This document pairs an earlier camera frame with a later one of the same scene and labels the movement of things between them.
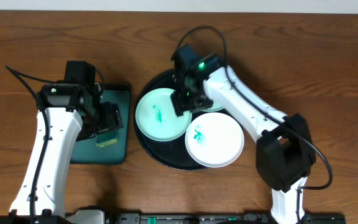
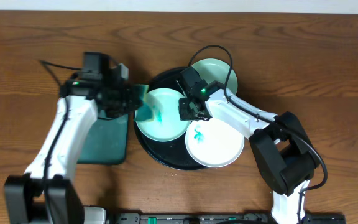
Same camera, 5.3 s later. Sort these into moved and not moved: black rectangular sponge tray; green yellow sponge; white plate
Moved: green yellow sponge
Not moved: white plate; black rectangular sponge tray
